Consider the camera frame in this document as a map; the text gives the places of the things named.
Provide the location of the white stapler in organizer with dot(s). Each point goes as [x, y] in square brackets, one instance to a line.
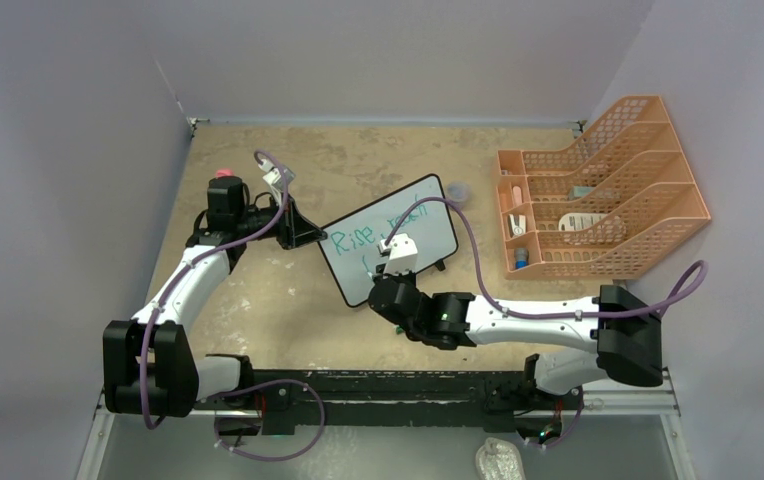
[517, 224]

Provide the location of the aluminium frame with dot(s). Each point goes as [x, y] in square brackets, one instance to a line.
[619, 432]

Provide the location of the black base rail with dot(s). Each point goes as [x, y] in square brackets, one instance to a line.
[493, 401]

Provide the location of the clear plastic bag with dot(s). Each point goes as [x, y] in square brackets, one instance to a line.
[498, 459]

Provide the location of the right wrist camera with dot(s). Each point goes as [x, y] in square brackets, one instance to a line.
[399, 253]

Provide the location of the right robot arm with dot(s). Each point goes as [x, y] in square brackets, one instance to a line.
[611, 335]

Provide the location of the orange plastic file organizer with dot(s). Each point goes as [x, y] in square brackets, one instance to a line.
[630, 165]

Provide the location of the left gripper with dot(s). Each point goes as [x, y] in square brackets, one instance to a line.
[294, 230]

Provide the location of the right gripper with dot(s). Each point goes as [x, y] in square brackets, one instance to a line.
[409, 276]

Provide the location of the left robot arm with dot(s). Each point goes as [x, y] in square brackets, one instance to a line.
[148, 365]

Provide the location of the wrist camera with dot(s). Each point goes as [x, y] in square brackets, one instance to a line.
[276, 180]
[399, 253]

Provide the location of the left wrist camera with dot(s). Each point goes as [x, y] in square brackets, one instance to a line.
[276, 180]

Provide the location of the small whiteboard black frame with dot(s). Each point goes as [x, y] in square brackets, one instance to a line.
[351, 247]

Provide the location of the clear jar of paperclips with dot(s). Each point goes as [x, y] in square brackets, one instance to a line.
[458, 192]

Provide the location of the white label card in organizer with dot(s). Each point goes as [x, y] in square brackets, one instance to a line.
[580, 221]

